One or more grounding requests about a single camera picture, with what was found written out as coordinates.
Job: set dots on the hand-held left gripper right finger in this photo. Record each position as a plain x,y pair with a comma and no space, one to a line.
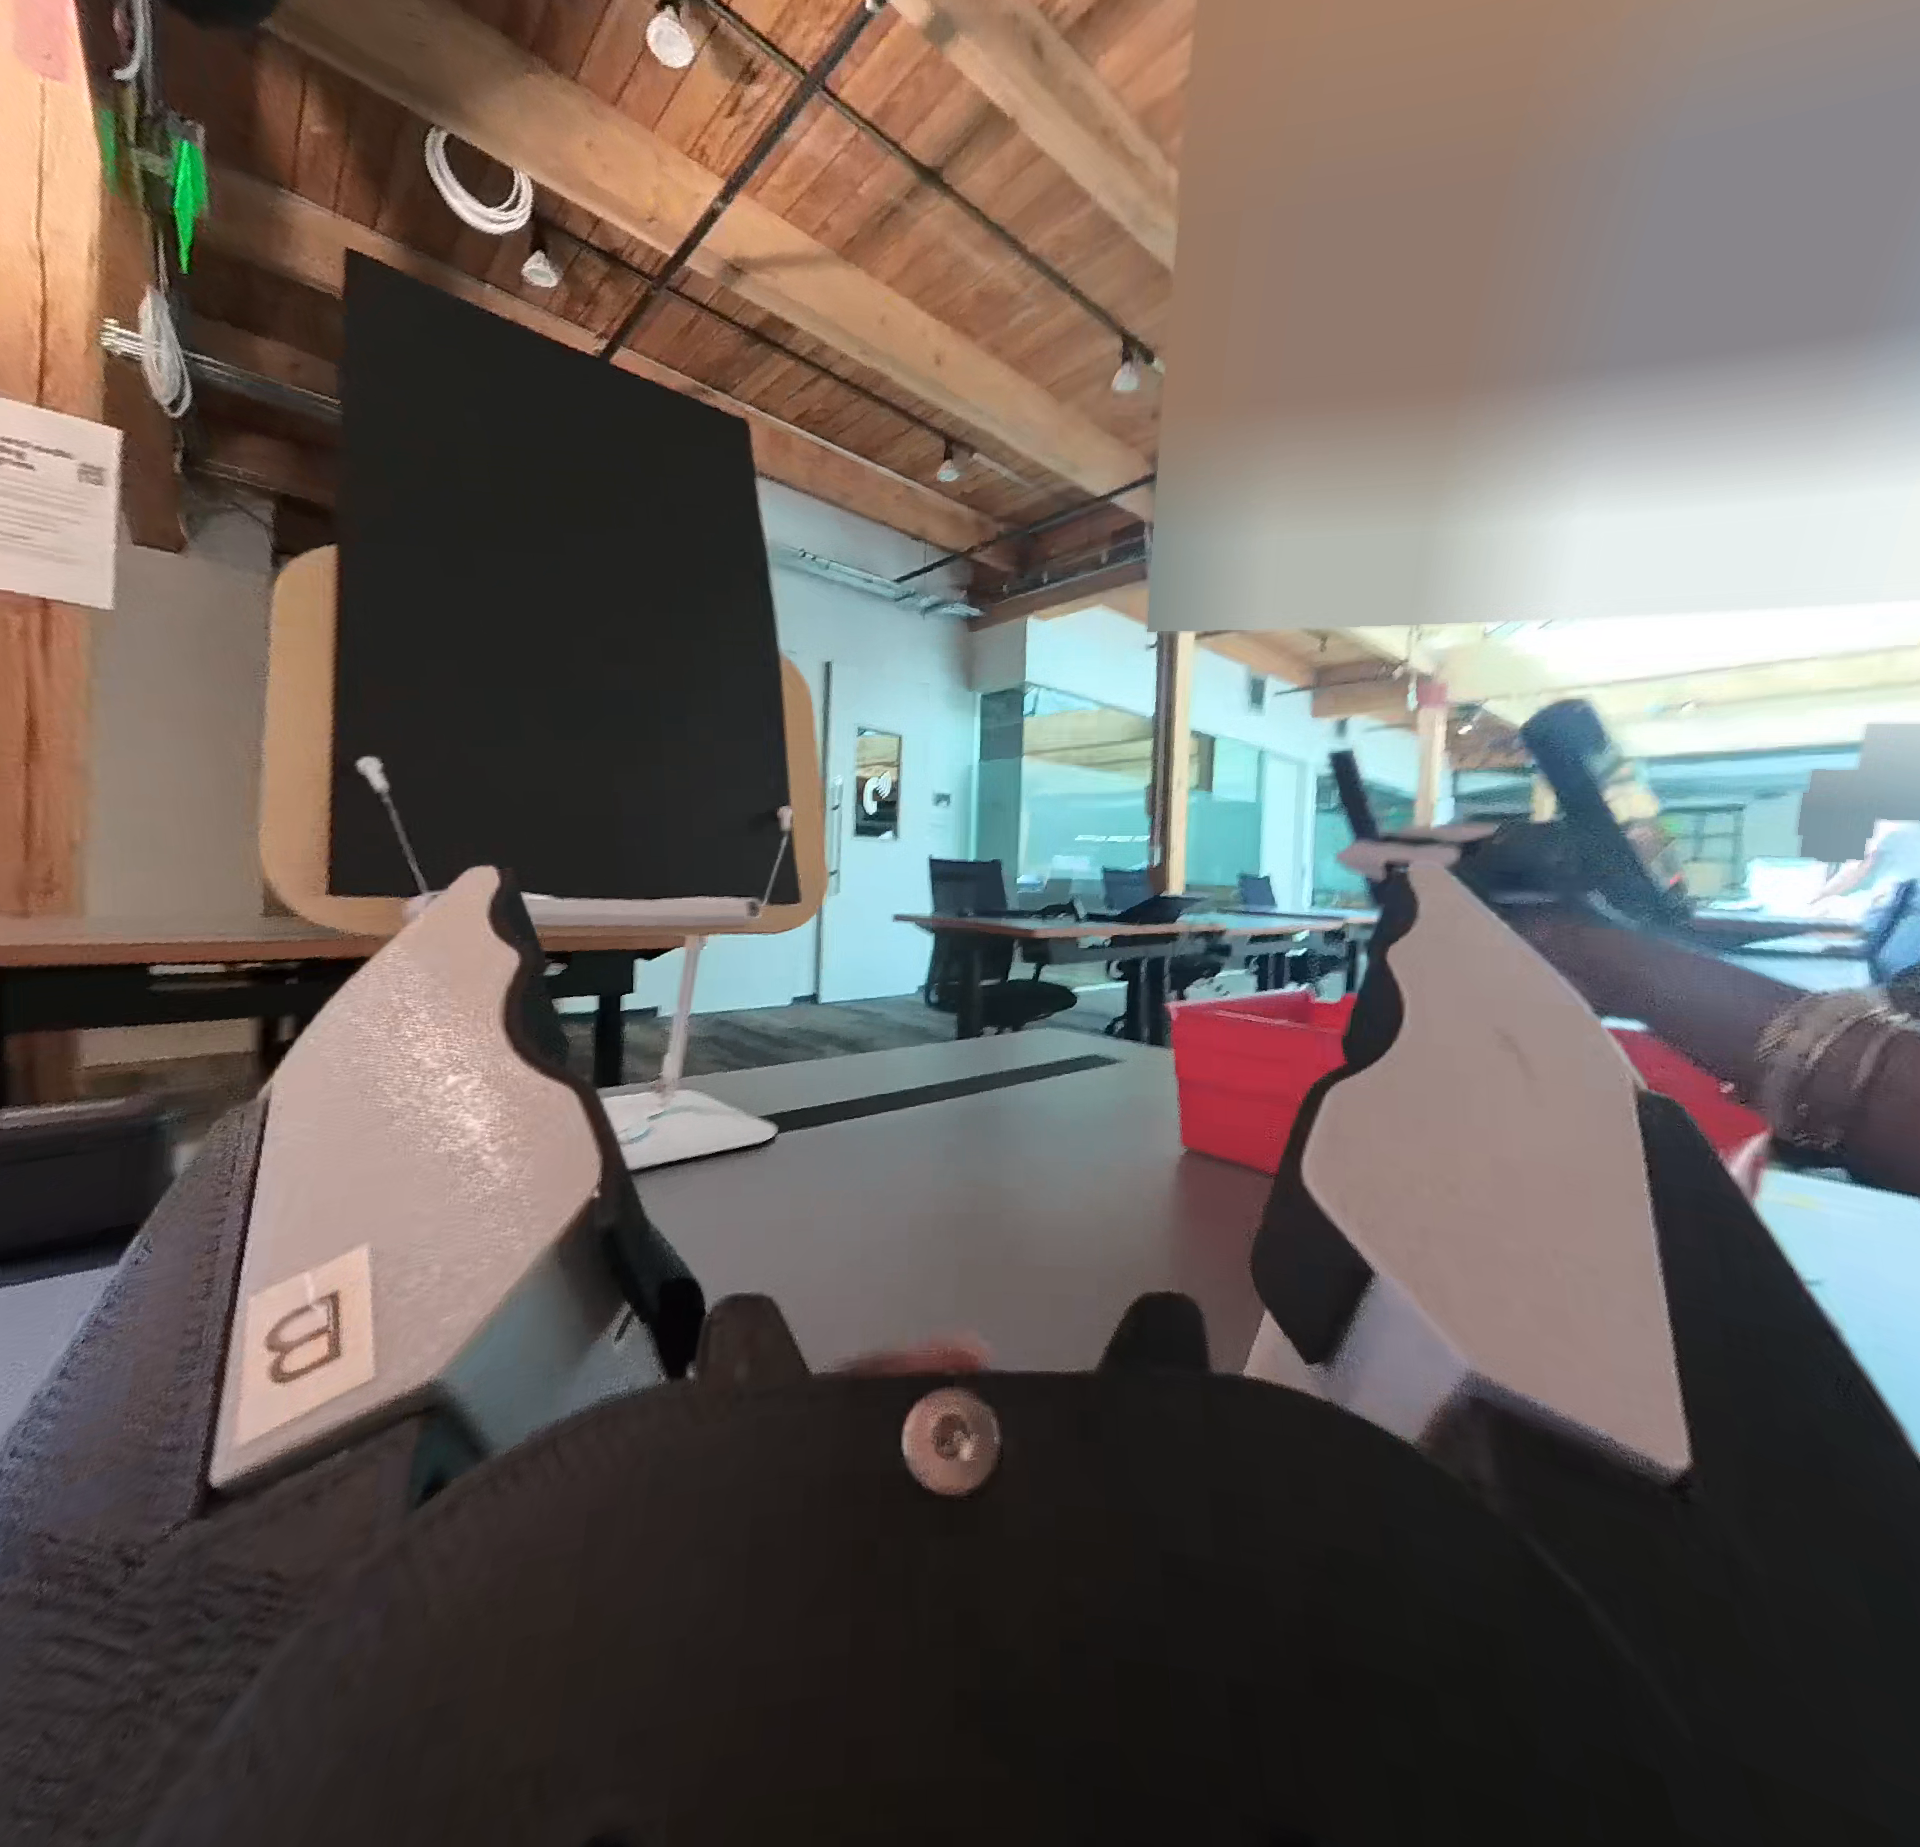
1476,1172

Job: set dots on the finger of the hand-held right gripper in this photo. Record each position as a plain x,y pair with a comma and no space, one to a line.
1417,844

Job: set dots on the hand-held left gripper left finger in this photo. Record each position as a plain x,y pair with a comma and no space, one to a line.
420,1128

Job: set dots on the person's right forearm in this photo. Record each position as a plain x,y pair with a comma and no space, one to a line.
1665,998

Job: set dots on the red plastic bin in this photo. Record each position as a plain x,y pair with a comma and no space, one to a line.
1246,1068

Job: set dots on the white stand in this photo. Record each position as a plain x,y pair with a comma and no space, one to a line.
706,1128

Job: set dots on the wooden desk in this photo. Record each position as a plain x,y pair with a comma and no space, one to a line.
151,938

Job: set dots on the long office desk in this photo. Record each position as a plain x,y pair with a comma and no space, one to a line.
1080,928

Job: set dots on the wooden backing board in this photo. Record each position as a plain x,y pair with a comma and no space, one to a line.
292,708

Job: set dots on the black office chair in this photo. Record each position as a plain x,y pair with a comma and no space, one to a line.
976,903

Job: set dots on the black panel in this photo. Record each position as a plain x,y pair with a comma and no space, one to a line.
556,572

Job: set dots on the white paper notice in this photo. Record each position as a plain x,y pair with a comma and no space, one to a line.
52,503

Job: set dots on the green hanging tag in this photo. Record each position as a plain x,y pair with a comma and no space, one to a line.
184,198

